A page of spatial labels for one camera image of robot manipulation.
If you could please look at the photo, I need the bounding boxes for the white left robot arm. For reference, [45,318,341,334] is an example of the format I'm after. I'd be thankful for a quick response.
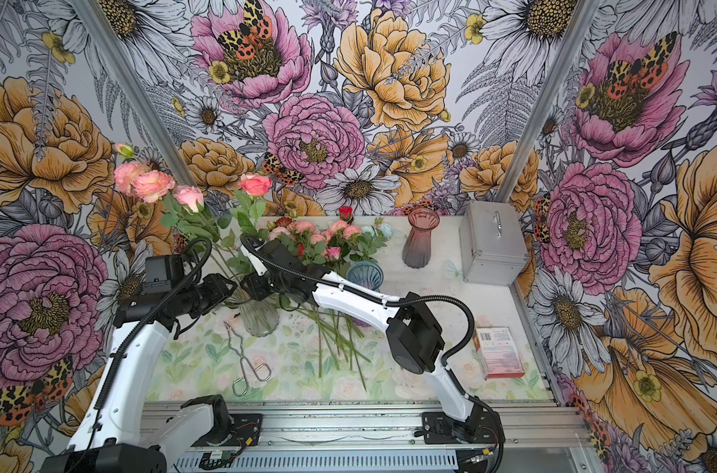
[41,256,238,472]

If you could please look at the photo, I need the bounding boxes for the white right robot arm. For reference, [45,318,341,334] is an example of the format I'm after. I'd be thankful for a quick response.
[241,235,505,449]

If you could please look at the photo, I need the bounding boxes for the clear glass vase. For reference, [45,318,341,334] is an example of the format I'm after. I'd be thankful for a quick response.
[232,288,280,338]

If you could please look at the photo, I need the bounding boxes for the blue purple glass vase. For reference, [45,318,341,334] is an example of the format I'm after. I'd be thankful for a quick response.
[346,261,384,292]

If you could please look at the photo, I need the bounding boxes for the dark pink glass vase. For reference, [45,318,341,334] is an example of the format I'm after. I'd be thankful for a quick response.
[402,207,440,269]

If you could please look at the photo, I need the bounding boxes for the pink flower stems on table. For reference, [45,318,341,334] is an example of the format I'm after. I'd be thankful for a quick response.
[266,207,393,376]

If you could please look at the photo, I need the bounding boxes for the floral table mat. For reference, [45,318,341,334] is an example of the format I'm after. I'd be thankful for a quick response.
[146,269,502,404]

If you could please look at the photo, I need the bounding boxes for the metal scissors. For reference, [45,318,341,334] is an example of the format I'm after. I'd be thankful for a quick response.
[225,322,272,397]

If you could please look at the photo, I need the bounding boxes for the grey metal box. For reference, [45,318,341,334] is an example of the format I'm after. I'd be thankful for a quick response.
[459,201,529,286]

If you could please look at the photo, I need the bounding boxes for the red small box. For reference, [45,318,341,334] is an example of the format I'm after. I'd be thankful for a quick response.
[474,327,525,380]

